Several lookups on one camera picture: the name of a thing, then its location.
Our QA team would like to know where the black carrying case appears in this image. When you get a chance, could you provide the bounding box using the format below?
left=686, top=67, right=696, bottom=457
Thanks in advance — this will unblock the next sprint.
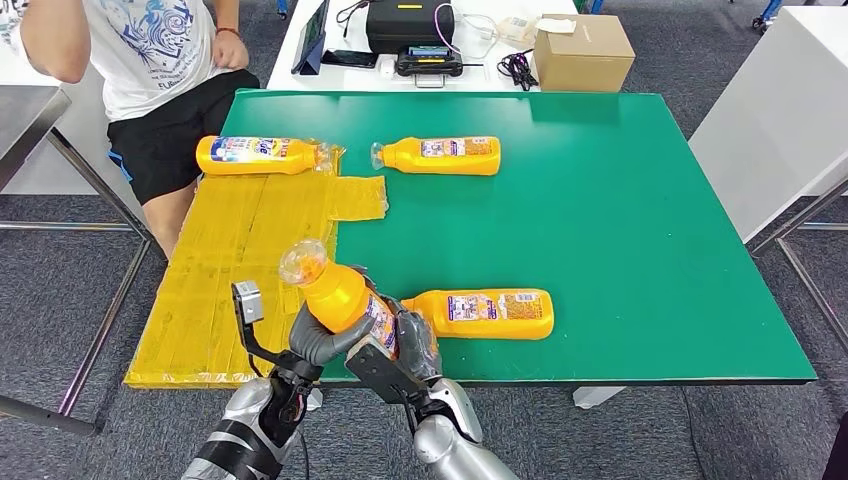
left=365, top=0, right=457, bottom=56

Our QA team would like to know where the white table with metal legs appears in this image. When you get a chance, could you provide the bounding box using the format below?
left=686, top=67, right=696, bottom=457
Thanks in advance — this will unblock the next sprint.
left=688, top=6, right=848, bottom=356

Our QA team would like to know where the brown cardboard box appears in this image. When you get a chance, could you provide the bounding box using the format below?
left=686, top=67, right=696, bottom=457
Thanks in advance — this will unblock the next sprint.
left=533, top=14, right=637, bottom=94

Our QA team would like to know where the black smartphone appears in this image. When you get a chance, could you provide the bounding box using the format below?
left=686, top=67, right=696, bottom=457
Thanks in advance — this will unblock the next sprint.
left=321, top=49, right=380, bottom=70

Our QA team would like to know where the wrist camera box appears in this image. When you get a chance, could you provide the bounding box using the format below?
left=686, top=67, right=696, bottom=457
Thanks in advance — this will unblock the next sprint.
left=344, top=334, right=432, bottom=407
left=230, top=280, right=266, bottom=327

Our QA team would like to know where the black coiled cable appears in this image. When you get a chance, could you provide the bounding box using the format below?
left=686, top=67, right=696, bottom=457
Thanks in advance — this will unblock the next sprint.
left=496, top=49, right=541, bottom=93

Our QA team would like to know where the tablet in blue cover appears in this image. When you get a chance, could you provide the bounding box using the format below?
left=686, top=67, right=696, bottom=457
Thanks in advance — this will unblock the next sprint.
left=291, top=0, right=331, bottom=76

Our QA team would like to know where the white desk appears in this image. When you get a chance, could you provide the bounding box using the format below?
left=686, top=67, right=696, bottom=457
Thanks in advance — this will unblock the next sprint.
left=266, top=0, right=578, bottom=94

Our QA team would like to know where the orange detergent bottle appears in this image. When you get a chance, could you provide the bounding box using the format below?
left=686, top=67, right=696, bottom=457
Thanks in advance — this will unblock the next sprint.
left=400, top=288, right=556, bottom=342
left=369, top=136, right=503, bottom=178
left=278, top=239, right=401, bottom=359
left=195, top=135, right=333, bottom=177

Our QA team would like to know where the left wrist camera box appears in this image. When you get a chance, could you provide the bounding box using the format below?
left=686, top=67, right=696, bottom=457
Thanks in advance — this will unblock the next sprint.
left=230, top=280, right=266, bottom=327

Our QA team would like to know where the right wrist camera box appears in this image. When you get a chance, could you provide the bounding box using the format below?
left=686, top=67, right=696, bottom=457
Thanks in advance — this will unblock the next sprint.
left=344, top=334, right=432, bottom=407

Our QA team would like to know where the person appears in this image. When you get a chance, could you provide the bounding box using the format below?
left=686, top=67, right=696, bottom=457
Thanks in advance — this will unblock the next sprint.
left=19, top=0, right=261, bottom=260

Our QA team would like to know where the white plastic packet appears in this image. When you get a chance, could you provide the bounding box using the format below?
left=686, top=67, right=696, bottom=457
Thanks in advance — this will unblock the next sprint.
left=496, top=16, right=538, bottom=51

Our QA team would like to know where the black handheld controller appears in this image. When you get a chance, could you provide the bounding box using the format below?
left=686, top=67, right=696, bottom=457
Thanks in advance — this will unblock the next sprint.
left=395, top=44, right=485, bottom=90

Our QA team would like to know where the white paper slip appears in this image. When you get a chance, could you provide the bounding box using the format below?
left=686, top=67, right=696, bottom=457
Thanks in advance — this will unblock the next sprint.
left=535, top=17, right=579, bottom=36

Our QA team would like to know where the person's left hand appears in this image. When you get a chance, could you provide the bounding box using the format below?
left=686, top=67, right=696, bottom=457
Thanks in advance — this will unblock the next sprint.
left=211, top=29, right=251, bottom=72

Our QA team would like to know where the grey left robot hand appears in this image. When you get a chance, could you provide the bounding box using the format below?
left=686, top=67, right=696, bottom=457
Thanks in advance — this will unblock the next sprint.
left=288, top=301, right=376, bottom=382

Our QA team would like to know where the steel frame table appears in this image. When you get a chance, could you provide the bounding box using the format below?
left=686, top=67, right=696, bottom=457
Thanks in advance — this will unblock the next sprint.
left=0, top=86, right=167, bottom=439

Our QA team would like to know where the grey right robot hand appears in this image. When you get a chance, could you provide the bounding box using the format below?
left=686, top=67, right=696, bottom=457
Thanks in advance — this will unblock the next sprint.
left=380, top=296, right=444, bottom=382

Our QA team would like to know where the white cable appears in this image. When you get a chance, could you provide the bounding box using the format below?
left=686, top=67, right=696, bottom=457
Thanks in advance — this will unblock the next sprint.
left=433, top=3, right=503, bottom=61

